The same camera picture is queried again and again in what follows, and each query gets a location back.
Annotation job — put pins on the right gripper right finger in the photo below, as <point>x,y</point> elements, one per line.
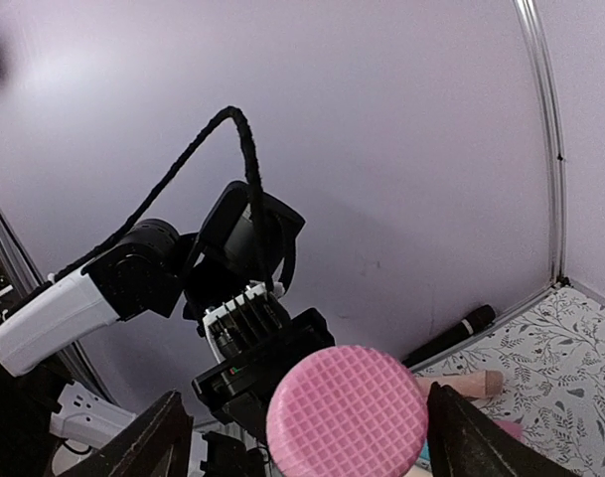
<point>464,442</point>

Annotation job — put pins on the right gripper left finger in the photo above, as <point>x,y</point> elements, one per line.
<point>156,443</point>

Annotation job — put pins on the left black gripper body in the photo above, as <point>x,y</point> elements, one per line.
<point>240,389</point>

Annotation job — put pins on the short pink microphone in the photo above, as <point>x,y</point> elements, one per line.
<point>513,429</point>

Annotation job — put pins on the beige microphone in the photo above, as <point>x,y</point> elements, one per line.
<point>477,385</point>

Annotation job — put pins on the tall pink microphone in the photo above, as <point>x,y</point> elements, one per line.
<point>347,411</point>

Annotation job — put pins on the black microphone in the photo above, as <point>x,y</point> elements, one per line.
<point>475,322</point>

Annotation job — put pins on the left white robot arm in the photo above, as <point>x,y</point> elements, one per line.
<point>228,277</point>

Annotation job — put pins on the floral table mat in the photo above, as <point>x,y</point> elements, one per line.
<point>553,360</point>

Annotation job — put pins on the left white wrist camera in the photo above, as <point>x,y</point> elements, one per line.
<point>245,321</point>

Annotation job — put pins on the left aluminium frame post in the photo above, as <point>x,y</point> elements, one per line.
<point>545,85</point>

